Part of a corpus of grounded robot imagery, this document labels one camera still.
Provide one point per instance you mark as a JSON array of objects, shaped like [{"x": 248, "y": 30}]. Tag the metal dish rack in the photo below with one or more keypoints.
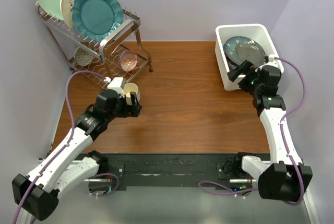
[{"x": 105, "y": 54}]

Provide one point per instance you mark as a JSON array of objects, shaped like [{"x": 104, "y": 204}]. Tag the clear glass textured dish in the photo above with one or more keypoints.
[{"x": 250, "y": 51}]

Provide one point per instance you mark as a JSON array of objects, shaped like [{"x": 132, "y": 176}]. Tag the dark teal round plate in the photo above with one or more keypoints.
[{"x": 229, "y": 46}]

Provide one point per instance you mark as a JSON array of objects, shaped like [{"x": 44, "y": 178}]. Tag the teal scalloped large plate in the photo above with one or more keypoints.
[{"x": 96, "y": 19}]

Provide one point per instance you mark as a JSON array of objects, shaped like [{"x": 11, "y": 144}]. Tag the dark blue square plate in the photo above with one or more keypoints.
[{"x": 233, "y": 63}]

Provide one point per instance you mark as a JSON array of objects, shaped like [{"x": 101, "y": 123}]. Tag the white patterned small bowl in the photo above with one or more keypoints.
[{"x": 82, "y": 58}]

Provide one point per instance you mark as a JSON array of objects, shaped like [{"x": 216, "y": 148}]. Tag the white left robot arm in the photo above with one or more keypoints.
[{"x": 37, "y": 194}]

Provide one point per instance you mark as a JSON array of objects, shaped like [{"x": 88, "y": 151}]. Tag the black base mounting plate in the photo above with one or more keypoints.
[{"x": 171, "y": 170}]

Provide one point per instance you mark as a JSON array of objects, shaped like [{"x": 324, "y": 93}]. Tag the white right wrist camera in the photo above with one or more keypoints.
[{"x": 271, "y": 58}]

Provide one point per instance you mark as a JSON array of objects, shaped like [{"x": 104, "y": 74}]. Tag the white plastic bin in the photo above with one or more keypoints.
[{"x": 255, "y": 31}]

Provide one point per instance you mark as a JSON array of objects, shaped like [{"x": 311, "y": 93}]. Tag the red patterned small bowl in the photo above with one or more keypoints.
[{"x": 128, "y": 60}]

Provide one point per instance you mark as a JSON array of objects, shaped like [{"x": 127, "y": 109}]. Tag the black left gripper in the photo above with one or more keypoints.
[{"x": 132, "y": 110}]

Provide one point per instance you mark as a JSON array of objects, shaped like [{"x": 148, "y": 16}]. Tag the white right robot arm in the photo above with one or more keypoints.
[{"x": 286, "y": 177}]

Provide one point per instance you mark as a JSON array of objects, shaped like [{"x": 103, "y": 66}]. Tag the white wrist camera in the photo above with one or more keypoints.
[
  {"x": 117, "y": 84},
  {"x": 271, "y": 58}
]

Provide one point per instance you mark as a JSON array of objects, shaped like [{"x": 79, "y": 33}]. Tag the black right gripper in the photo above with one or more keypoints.
[{"x": 242, "y": 69}]

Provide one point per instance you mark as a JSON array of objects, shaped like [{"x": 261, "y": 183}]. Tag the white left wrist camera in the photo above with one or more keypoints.
[{"x": 117, "y": 84}]

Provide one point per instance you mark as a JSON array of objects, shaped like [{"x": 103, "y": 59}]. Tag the cream mug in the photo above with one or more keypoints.
[{"x": 131, "y": 87}]

